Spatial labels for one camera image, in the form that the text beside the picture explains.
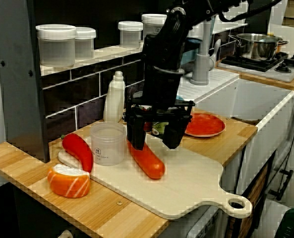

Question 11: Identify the salmon sushi toy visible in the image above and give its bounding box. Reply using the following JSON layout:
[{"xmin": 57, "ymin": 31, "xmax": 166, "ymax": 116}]
[{"xmin": 47, "ymin": 163, "xmax": 91, "ymax": 198}]

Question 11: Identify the dark grey shelf unit frame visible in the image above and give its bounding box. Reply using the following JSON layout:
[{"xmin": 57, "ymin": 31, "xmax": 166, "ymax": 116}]
[{"xmin": 0, "ymin": 0, "xmax": 178, "ymax": 164}]

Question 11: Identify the light wooden shelf board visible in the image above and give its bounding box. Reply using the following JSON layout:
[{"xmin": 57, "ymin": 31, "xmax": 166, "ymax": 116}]
[{"xmin": 40, "ymin": 38, "xmax": 174, "ymax": 77}]

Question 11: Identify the white toy sink unit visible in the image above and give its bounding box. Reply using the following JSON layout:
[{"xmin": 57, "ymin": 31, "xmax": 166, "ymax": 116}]
[{"xmin": 173, "ymin": 68, "xmax": 294, "ymax": 199}]

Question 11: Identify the small clear jar white lid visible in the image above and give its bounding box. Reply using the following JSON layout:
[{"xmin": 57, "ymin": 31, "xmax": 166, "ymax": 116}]
[{"xmin": 118, "ymin": 21, "xmax": 144, "ymax": 49}]

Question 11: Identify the blue plastic bin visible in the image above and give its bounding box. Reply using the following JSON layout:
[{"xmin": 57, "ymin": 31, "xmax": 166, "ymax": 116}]
[{"xmin": 180, "ymin": 37, "xmax": 203, "ymax": 64}]

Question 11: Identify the red toy chili pepper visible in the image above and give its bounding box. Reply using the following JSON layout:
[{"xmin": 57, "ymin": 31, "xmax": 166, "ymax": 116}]
[{"xmin": 60, "ymin": 133, "xmax": 94, "ymax": 174}]

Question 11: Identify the red orange plate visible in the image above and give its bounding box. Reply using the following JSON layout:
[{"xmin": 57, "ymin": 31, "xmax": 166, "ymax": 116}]
[{"xmin": 183, "ymin": 113, "xmax": 226, "ymax": 137}]

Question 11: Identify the black oven door handle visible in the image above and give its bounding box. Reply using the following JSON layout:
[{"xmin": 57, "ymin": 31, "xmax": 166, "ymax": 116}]
[{"xmin": 268, "ymin": 170, "xmax": 294, "ymax": 201}]

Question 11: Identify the green pea print can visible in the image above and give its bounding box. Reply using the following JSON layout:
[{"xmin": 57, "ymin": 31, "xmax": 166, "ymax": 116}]
[{"xmin": 150, "ymin": 106, "xmax": 180, "ymax": 139}]

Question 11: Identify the stainless steel pot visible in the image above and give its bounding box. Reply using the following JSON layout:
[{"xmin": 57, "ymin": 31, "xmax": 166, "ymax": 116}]
[{"xmin": 228, "ymin": 33, "xmax": 289, "ymax": 61}]

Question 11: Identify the tall clear jar white lid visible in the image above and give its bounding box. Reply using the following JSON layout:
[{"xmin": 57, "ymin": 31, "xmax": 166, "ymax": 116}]
[{"xmin": 141, "ymin": 13, "xmax": 168, "ymax": 41}]

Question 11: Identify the black stove burner grate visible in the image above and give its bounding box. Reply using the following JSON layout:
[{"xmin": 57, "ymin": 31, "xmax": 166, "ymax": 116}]
[{"xmin": 221, "ymin": 51, "xmax": 289, "ymax": 73}]

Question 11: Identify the white plastic bottle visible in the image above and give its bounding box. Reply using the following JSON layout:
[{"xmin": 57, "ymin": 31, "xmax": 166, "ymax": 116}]
[{"xmin": 103, "ymin": 70, "xmax": 126, "ymax": 122}]

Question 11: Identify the grey dishwasher control panel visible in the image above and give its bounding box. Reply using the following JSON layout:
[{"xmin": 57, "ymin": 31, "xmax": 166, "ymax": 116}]
[{"xmin": 186, "ymin": 205, "xmax": 227, "ymax": 238}]

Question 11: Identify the clear plastic cup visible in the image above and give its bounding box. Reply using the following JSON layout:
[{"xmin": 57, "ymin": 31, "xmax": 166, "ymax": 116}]
[{"xmin": 90, "ymin": 121, "xmax": 127, "ymax": 166}]

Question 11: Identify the grey toy faucet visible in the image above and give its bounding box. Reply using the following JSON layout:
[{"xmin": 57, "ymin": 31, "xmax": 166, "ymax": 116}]
[{"xmin": 190, "ymin": 18, "xmax": 223, "ymax": 86}]

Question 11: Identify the large clear jar white lid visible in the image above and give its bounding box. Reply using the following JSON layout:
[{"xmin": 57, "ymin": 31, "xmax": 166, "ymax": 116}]
[{"xmin": 35, "ymin": 24, "xmax": 77, "ymax": 68}]

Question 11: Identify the orange toy sausage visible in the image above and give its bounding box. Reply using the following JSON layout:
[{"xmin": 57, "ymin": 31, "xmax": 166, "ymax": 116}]
[{"xmin": 128, "ymin": 142, "xmax": 165, "ymax": 180}]

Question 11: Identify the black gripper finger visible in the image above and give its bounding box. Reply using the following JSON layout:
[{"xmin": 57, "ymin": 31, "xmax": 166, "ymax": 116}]
[
  {"xmin": 126, "ymin": 115, "xmax": 147, "ymax": 151},
  {"xmin": 163, "ymin": 116, "xmax": 192, "ymax": 150}
]

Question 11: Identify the light wooden cutting board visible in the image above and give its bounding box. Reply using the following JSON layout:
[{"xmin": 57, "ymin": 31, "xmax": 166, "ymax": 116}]
[{"xmin": 58, "ymin": 125, "xmax": 253, "ymax": 219}]

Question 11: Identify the dark tile backsplash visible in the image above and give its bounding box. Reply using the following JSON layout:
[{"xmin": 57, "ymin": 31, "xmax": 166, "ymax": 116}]
[{"xmin": 41, "ymin": 56, "xmax": 155, "ymax": 139}]

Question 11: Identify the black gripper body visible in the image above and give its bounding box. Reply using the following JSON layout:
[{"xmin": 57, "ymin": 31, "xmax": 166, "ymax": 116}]
[{"xmin": 125, "ymin": 65, "xmax": 196, "ymax": 123}]

